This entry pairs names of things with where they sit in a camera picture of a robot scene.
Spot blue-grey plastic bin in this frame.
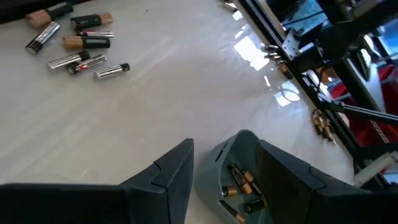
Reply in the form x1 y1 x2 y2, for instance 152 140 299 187
193 129 274 224

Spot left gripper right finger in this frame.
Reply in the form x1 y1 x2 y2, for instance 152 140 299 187
256 139 398 224

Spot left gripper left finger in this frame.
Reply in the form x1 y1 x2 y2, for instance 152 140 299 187
0 138 195 224

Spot black aluminium table frame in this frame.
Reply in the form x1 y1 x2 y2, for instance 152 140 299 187
0 0 398 190

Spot silver battery with red print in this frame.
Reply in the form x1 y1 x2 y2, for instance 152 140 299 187
76 30 114 39
67 54 108 75

